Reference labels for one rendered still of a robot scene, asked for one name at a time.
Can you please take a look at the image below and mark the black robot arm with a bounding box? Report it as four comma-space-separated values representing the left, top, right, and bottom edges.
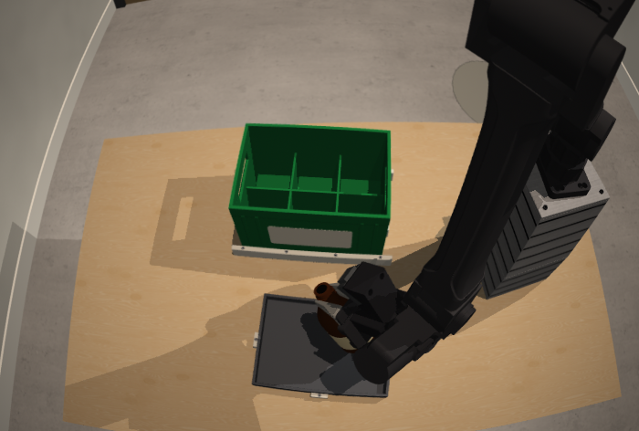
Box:
337, 0, 635, 384

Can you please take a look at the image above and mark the green crate with dividers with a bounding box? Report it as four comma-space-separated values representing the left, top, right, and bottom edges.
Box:
228, 123, 391, 255

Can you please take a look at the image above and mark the brown round-bodied bottle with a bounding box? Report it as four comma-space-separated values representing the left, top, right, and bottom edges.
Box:
314, 282, 358, 353

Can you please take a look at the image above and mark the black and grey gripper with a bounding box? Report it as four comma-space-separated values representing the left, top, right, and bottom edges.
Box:
315, 283, 372, 349

